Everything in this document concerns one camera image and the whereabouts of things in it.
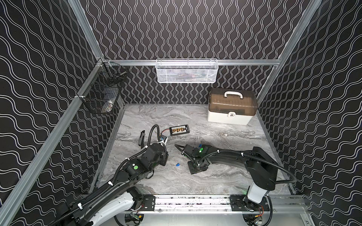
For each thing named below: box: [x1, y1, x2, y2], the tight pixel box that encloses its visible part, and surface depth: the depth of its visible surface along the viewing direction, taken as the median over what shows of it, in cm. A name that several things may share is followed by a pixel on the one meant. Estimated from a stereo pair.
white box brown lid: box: [207, 88, 259, 126], surface depth 100 cm
